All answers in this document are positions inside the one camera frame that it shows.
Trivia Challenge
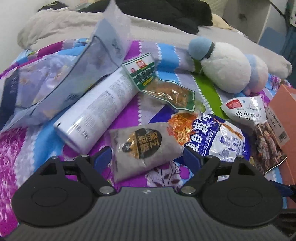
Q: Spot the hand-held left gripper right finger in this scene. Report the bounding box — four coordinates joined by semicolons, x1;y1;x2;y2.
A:
180;146;264;196

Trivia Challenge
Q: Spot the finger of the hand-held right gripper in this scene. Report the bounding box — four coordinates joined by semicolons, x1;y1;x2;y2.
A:
266;181;295;197

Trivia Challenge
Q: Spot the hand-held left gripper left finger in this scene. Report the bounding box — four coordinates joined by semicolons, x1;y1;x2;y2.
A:
31;146;116;196

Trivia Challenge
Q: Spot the blue white snack packet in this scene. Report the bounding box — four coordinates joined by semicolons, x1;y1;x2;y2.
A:
168;111;249;163

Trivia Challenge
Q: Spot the grey snack packet black label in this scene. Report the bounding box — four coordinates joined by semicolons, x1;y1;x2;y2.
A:
108;123;183;182

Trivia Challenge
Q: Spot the brown shrimp snack packet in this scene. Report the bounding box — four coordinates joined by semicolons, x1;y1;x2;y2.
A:
220;95;288;174

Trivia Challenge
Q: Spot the pink cardboard box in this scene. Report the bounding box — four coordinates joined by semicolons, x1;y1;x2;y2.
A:
265;83;296;209

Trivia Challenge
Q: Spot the green snack packet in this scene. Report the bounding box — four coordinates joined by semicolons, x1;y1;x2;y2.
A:
122;53;196;113

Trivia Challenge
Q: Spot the white spray can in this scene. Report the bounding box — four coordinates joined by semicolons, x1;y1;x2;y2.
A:
53;66;139;154

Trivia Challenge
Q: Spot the floral bed sheet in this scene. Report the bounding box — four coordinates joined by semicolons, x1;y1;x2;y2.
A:
0;38;296;209

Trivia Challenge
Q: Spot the clear blue plastic bag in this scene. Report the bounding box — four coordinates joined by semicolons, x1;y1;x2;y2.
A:
0;0;132;130

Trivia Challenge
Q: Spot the white and blue plush toy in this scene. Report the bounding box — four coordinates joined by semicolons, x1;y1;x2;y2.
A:
188;36;270;95

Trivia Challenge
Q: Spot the grey duvet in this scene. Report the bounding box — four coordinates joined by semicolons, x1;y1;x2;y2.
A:
17;9;293;77

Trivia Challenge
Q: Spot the blue curtain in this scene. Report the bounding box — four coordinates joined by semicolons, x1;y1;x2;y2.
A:
283;23;296;77

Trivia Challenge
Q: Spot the pink pillow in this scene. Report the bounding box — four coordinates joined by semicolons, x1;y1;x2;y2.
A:
211;13;234;30

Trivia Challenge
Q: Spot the black clothing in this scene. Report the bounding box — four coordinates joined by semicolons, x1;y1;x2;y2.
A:
116;0;213;34

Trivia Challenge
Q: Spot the white cabinet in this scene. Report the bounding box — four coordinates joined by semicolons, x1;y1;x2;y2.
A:
222;0;273;43

